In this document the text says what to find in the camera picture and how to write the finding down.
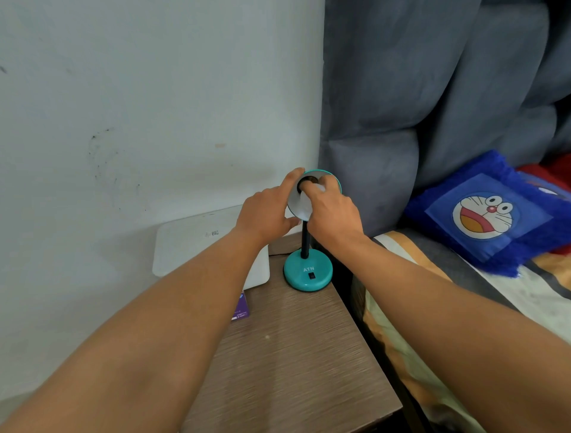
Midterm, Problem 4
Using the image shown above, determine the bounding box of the person's right hand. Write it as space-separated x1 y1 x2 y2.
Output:
299 174 366 250

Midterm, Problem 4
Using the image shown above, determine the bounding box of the person's left hand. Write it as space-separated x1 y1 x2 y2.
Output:
234 167 306 249

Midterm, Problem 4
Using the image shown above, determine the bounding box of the teal desk lamp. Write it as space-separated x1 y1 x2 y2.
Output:
283 168 343 293

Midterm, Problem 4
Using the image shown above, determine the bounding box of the white plastic storage box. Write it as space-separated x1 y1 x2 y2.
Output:
244 269 270 291
152 205 271 286

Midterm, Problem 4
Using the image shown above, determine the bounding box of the purple light bulb box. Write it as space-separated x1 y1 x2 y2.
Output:
231 292 250 321

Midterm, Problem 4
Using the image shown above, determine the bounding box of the person's right forearm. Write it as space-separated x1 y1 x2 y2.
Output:
330 234 571 433

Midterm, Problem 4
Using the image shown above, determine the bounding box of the person's left forearm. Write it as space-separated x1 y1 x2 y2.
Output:
0 227 268 433

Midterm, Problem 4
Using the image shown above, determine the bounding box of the brown wooden nightstand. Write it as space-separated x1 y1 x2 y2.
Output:
180 231 404 433

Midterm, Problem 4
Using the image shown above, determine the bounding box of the grey padded headboard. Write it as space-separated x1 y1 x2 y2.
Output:
319 0 571 237

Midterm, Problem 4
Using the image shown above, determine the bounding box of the blue cartoon cushion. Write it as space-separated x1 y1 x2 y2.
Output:
403 149 571 278

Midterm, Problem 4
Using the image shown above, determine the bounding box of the red plush cushion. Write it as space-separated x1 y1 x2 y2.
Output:
517 153 571 256

